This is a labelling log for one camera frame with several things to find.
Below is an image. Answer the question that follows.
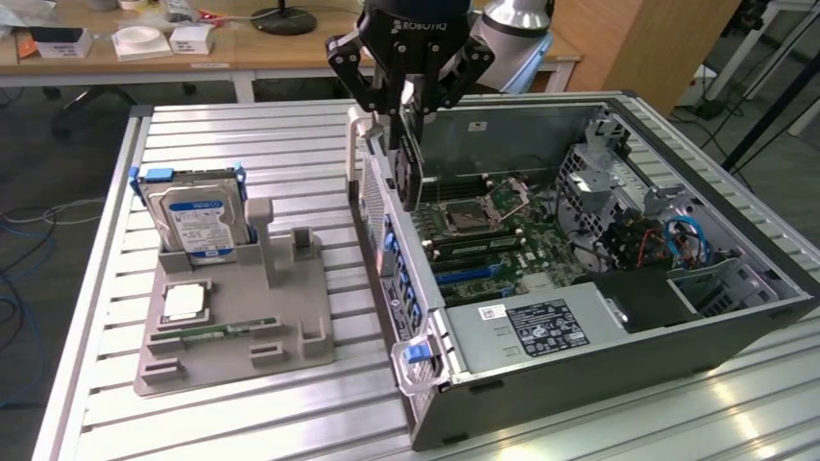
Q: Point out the green motherboard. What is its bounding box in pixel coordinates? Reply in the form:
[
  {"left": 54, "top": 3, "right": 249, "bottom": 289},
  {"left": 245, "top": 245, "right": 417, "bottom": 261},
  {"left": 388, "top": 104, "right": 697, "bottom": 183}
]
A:
[{"left": 409, "top": 167, "right": 597, "bottom": 308}]

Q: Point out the black Nvidia graphics card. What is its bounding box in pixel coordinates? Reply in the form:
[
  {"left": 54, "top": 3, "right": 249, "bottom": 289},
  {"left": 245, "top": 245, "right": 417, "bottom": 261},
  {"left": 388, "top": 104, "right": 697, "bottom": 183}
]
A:
[{"left": 385, "top": 81, "right": 425, "bottom": 213}]

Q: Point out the black stand pole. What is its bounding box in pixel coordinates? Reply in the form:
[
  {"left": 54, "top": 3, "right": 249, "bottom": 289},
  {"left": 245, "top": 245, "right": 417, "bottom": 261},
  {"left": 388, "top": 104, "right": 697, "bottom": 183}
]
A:
[{"left": 720, "top": 0, "right": 820, "bottom": 174}]

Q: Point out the grey floor cable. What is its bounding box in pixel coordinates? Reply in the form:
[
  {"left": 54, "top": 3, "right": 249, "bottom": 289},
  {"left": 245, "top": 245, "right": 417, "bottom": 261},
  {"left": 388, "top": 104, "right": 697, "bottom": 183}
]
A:
[{"left": 0, "top": 196, "right": 104, "bottom": 227}]

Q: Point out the black chair base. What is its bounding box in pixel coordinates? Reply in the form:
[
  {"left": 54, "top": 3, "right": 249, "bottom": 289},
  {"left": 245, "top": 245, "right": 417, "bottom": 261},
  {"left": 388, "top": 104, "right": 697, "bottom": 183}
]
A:
[{"left": 41, "top": 84, "right": 140, "bottom": 140}]

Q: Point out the grey metal disk bay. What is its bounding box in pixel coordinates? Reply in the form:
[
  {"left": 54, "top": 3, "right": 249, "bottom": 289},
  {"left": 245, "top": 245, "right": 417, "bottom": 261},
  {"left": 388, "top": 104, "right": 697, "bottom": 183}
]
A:
[
  {"left": 665, "top": 258, "right": 770, "bottom": 318},
  {"left": 556, "top": 141, "right": 641, "bottom": 231}
]

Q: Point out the black wire bundle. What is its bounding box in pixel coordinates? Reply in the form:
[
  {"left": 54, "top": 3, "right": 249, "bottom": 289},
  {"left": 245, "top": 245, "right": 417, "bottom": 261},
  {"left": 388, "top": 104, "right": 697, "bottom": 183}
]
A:
[{"left": 569, "top": 218, "right": 677, "bottom": 275}]

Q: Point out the silver CPU chip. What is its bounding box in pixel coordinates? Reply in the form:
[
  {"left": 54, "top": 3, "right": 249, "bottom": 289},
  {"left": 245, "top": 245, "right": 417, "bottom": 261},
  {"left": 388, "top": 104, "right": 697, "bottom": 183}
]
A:
[{"left": 161, "top": 284, "right": 206, "bottom": 324}]

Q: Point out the open black PC case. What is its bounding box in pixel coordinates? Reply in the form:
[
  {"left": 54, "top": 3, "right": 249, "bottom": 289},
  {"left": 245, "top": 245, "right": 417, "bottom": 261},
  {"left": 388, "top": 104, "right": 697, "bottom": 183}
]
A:
[{"left": 344, "top": 90, "right": 820, "bottom": 452}]

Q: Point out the small white box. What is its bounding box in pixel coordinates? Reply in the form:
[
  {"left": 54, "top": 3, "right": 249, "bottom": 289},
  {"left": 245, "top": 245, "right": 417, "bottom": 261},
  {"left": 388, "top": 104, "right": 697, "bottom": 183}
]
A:
[{"left": 168, "top": 24, "right": 216, "bottom": 56}]

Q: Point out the white floor box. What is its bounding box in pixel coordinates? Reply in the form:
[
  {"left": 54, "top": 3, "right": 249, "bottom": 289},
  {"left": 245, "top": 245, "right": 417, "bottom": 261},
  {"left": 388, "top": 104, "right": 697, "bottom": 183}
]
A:
[{"left": 677, "top": 64, "right": 718, "bottom": 111}]

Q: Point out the CPU socket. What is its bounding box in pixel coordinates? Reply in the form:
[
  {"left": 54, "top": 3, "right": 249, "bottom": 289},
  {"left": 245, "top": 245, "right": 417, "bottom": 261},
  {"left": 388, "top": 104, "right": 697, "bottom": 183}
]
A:
[{"left": 444, "top": 199, "right": 494, "bottom": 236}]

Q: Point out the black lamp base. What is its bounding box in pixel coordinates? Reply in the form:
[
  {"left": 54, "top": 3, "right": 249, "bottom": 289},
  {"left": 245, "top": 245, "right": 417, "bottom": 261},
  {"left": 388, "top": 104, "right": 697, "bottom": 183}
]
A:
[{"left": 248, "top": 0, "right": 318, "bottom": 36}]

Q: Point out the installed black RAM stick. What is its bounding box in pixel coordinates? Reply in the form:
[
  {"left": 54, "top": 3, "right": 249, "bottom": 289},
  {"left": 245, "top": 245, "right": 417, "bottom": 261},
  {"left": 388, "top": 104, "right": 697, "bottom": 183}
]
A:
[{"left": 433, "top": 229, "right": 525, "bottom": 256}]

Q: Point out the black plastic shroud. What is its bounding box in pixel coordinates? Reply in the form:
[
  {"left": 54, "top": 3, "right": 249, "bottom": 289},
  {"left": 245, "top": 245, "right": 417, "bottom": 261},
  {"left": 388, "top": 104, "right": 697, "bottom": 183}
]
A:
[{"left": 592, "top": 268, "right": 704, "bottom": 335}]

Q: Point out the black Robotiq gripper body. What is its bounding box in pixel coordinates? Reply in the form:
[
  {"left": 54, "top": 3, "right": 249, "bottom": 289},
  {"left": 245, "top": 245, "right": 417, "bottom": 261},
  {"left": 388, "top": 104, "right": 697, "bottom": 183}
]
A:
[{"left": 356, "top": 0, "right": 473, "bottom": 76}]

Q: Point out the wooden desk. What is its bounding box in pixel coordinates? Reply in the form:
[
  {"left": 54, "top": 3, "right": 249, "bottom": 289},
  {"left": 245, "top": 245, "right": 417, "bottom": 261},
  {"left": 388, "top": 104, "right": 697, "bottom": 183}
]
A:
[{"left": 0, "top": 0, "right": 584, "bottom": 105}]

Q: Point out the white box with black lid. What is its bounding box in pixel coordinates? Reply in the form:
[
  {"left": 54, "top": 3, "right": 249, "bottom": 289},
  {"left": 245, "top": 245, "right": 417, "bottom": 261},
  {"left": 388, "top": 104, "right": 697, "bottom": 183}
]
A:
[{"left": 28, "top": 26, "right": 94, "bottom": 60}]

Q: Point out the metal socket cover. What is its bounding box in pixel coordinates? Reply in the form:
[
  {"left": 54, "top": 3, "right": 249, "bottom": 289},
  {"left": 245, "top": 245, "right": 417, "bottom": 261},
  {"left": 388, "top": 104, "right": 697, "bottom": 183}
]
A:
[{"left": 485, "top": 177, "right": 537, "bottom": 217}]

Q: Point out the wooden cabinet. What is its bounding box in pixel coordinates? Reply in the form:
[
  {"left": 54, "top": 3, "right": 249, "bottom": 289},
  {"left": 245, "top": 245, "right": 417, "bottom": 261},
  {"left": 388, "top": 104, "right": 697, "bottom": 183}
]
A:
[{"left": 553, "top": 0, "right": 744, "bottom": 116}]

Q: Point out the blue expansion slot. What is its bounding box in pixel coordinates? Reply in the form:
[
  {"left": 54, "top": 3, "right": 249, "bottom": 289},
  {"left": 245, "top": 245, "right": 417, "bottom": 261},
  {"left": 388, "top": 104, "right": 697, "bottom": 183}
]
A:
[{"left": 436, "top": 261, "right": 508, "bottom": 285}]

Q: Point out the blue floor cable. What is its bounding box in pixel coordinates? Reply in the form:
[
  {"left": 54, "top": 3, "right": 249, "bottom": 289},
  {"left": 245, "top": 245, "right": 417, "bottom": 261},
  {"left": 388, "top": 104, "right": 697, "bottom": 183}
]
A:
[{"left": 0, "top": 210, "right": 58, "bottom": 409}]

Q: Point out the grey printed parts rack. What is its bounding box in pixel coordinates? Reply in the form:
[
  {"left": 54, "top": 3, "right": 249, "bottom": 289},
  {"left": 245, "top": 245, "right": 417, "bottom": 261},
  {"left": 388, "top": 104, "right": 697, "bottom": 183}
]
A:
[{"left": 132, "top": 196, "right": 334, "bottom": 399}]

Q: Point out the grey power supply unit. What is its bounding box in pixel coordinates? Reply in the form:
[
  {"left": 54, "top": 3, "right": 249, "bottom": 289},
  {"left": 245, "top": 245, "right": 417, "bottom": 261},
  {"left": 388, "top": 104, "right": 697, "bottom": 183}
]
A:
[{"left": 444, "top": 280, "right": 626, "bottom": 376}]

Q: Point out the blue wire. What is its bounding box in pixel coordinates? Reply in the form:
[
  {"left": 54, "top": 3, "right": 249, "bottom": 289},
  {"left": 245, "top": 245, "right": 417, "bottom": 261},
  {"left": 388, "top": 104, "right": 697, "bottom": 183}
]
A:
[{"left": 662, "top": 215, "right": 712, "bottom": 270}]

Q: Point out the hard disk in blue caddy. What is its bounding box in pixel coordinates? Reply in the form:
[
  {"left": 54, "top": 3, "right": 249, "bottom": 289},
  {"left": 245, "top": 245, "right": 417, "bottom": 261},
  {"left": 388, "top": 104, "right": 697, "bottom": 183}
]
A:
[{"left": 126, "top": 161, "right": 250, "bottom": 266}]

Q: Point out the green RAM stick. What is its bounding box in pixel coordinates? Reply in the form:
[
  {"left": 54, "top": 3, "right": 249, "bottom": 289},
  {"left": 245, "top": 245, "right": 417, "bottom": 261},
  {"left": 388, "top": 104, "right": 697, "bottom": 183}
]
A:
[{"left": 156, "top": 317, "right": 282, "bottom": 340}]

